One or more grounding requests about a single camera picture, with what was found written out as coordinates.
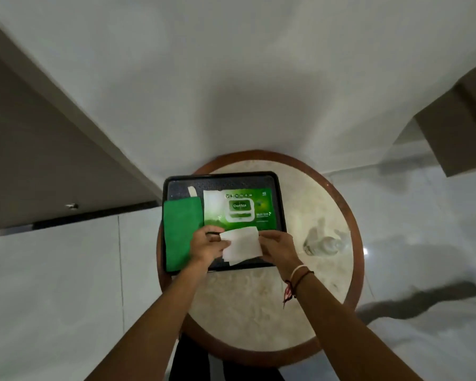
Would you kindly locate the person's right hand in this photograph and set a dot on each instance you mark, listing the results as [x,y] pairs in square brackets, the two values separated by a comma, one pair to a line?
[281,249]

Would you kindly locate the person's left hand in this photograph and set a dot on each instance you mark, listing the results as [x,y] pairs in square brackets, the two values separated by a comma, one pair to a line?
[202,245]

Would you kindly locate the person's right fingers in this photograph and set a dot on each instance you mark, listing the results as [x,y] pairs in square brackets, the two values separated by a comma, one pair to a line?
[266,242]

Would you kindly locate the person's left thumb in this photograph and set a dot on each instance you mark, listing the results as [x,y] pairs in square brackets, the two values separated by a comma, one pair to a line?
[221,245]

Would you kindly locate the white wet wipe sheet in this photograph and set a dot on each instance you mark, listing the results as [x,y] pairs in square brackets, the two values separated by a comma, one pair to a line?
[242,245]

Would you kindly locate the person's right forearm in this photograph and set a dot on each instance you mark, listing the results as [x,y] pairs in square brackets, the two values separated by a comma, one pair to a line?
[341,329]

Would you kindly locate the person's left forearm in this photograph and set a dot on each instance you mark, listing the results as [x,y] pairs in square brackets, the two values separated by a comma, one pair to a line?
[154,321]

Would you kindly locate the white packet flap sheet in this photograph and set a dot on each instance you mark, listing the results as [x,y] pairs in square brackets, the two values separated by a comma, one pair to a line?
[213,208]

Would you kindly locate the green wet wipe packet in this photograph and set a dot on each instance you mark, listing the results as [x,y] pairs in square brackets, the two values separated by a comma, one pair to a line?
[246,208]

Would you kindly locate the green microfibre cloth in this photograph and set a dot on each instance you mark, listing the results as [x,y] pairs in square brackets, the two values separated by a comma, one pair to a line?
[180,234]

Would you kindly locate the white wrist band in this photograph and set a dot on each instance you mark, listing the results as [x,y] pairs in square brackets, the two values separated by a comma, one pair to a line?
[298,270]

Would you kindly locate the clear plastic bottle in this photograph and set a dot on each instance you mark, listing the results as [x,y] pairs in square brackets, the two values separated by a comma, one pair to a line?
[325,242]

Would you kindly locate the white sticker strip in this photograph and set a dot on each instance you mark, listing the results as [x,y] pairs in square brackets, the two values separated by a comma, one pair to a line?
[192,192]

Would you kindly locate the black plastic tray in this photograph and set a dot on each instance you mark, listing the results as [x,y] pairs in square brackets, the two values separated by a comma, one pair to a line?
[277,182]

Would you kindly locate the round marble wooden-rimmed table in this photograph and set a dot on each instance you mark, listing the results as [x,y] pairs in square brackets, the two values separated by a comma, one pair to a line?
[258,309]

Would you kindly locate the person's black trousers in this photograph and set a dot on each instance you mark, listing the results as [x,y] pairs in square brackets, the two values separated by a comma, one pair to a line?
[190,365]

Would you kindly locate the metal door stopper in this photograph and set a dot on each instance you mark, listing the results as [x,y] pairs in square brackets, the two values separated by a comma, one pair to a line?
[72,206]

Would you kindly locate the brown wooden door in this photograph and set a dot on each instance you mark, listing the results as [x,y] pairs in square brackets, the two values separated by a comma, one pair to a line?
[35,154]

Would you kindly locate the brown wooden furniture panel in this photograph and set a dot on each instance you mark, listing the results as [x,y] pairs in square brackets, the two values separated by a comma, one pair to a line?
[456,126]

